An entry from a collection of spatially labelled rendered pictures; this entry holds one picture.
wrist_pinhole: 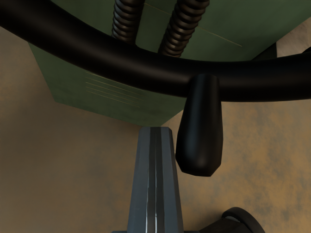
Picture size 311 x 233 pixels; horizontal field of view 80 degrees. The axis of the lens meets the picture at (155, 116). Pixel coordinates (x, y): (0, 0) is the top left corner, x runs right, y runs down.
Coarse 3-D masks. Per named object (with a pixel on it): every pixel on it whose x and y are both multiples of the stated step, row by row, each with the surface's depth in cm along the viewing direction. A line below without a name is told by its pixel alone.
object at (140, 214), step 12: (144, 132) 10; (144, 144) 9; (144, 156) 8; (144, 168) 8; (144, 180) 7; (132, 192) 7; (144, 192) 7; (132, 204) 7; (144, 204) 6; (132, 216) 6; (144, 216) 6; (132, 228) 6; (144, 228) 6
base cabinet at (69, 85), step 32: (64, 0) 30; (96, 0) 29; (160, 0) 27; (224, 0) 26; (256, 0) 25; (288, 0) 24; (160, 32) 32; (224, 32) 30; (256, 32) 29; (288, 32) 28; (64, 64) 48; (64, 96) 68; (96, 96) 62; (128, 96) 58; (160, 96) 54
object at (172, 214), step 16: (160, 128) 10; (160, 144) 9; (160, 160) 8; (160, 176) 7; (176, 176) 8; (160, 192) 7; (176, 192) 7; (160, 208) 6; (176, 208) 6; (160, 224) 6; (176, 224) 6
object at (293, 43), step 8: (304, 24) 35; (296, 32) 33; (304, 32) 34; (280, 40) 31; (288, 40) 32; (296, 40) 32; (304, 40) 33; (272, 48) 31; (280, 48) 30; (288, 48) 31; (296, 48) 32; (304, 48) 33; (256, 56) 34; (264, 56) 32; (272, 56) 30; (280, 56) 30
